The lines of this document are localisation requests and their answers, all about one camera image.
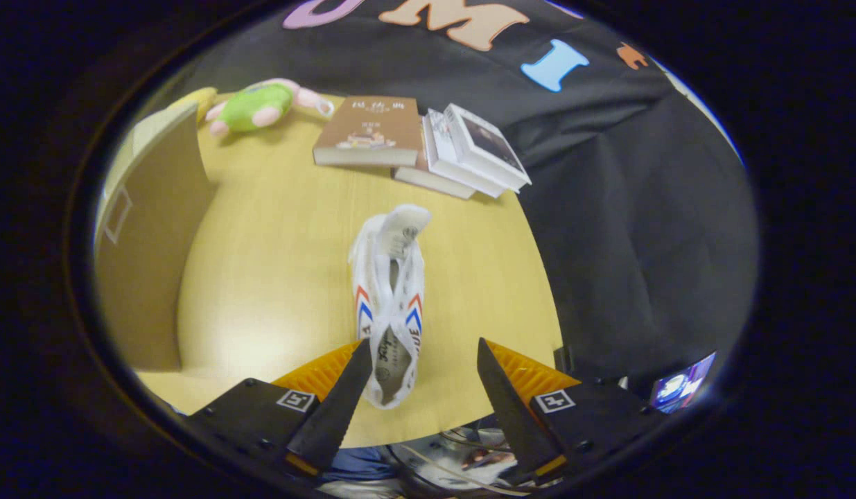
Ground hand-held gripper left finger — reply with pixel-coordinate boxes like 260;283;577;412
185;338;374;479

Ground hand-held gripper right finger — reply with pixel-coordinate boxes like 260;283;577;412
476;338;667;486

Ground white canvas shoe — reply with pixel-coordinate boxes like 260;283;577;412
349;204;433;410

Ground beige fabric storage box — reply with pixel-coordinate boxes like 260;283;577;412
94;103;217;371

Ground person's blue trousers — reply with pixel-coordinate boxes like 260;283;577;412
320;446;401;486

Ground lit screen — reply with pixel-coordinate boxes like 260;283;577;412
649;351;718;415

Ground thin pale book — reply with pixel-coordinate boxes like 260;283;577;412
392;121;477;200

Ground white book with dark cover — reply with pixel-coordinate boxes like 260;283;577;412
444;103;532;193

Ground brown book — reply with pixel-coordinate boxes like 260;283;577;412
313;96;421;168

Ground green and pink plush toy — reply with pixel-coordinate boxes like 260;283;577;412
204;78;335;136

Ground yellow plush toy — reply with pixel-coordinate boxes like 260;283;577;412
168;87;218;124

